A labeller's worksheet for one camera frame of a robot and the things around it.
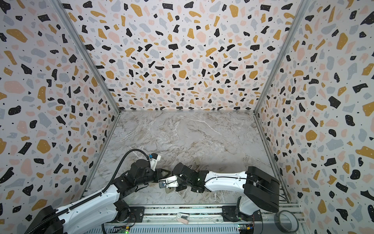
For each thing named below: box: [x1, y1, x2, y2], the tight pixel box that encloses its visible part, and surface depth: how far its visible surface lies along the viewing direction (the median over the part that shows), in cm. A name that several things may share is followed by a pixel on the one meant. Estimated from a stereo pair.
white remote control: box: [164, 187, 174, 194], surface depth 78 cm
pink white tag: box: [175, 213, 190, 225], surface depth 73 cm
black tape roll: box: [274, 210, 300, 234], surface depth 71 cm
